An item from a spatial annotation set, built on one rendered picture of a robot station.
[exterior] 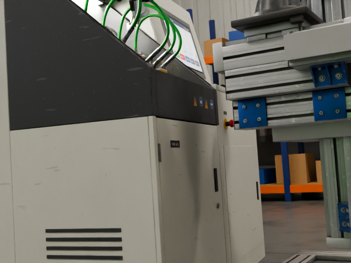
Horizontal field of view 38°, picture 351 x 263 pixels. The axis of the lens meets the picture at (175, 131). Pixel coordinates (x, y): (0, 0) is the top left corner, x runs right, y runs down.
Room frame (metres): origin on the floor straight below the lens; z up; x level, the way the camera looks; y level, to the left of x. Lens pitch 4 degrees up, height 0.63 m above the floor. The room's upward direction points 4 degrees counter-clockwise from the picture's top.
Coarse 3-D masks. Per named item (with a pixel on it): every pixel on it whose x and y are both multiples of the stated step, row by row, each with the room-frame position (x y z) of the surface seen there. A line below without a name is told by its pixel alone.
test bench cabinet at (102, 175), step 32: (32, 128) 1.80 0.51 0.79; (64, 128) 1.75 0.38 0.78; (96, 128) 1.70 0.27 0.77; (128, 128) 1.65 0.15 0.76; (32, 160) 1.80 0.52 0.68; (64, 160) 1.75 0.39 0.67; (96, 160) 1.70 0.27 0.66; (128, 160) 1.66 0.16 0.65; (32, 192) 1.81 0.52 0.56; (64, 192) 1.75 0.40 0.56; (96, 192) 1.71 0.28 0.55; (128, 192) 1.66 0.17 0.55; (32, 224) 1.81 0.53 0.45; (64, 224) 1.76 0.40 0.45; (96, 224) 1.71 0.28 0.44; (128, 224) 1.66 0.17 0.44; (160, 224) 1.63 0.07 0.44; (224, 224) 2.24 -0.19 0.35; (32, 256) 1.81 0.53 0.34; (64, 256) 1.76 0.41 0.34; (96, 256) 1.71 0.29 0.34; (128, 256) 1.66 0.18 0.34; (160, 256) 1.62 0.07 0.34
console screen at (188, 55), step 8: (168, 16) 2.63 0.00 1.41; (176, 24) 2.72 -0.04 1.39; (184, 24) 2.87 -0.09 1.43; (176, 32) 2.67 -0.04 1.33; (184, 32) 2.81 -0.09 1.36; (168, 40) 2.52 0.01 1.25; (176, 40) 2.63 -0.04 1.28; (184, 40) 2.76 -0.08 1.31; (192, 40) 2.90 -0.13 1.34; (176, 48) 2.59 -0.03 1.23; (184, 48) 2.72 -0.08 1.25; (192, 48) 2.85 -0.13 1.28; (176, 56) 2.55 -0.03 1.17; (184, 56) 2.67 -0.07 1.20; (192, 56) 2.80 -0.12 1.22; (192, 64) 2.76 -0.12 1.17; (200, 64) 2.90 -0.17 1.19; (200, 72) 2.85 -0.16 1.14
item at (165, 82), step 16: (160, 80) 1.69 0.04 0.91; (176, 80) 1.82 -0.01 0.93; (160, 96) 1.68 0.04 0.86; (176, 96) 1.81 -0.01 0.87; (192, 96) 1.97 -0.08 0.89; (208, 96) 2.15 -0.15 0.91; (160, 112) 1.68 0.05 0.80; (176, 112) 1.80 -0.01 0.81; (192, 112) 1.96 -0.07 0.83; (208, 112) 2.14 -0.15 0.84
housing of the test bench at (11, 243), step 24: (0, 0) 1.85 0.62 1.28; (0, 24) 1.85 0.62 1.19; (0, 48) 1.85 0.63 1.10; (0, 72) 1.85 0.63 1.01; (0, 96) 1.85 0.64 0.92; (0, 120) 1.86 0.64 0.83; (0, 144) 1.86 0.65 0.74; (0, 168) 1.86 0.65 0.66; (0, 192) 1.86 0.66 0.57; (0, 216) 1.86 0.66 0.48; (0, 240) 1.87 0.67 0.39
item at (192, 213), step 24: (168, 120) 1.73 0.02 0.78; (168, 144) 1.72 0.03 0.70; (192, 144) 1.94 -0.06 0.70; (216, 144) 2.21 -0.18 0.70; (168, 168) 1.71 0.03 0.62; (192, 168) 1.92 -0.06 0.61; (216, 168) 2.18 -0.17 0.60; (168, 192) 1.70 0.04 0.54; (192, 192) 1.91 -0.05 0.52; (216, 192) 2.17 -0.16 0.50; (168, 216) 1.69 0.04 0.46; (192, 216) 1.89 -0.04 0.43; (216, 216) 2.15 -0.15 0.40; (168, 240) 1.68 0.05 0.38; (192, 240) 1.87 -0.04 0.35; (216, 240) 2.13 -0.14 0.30
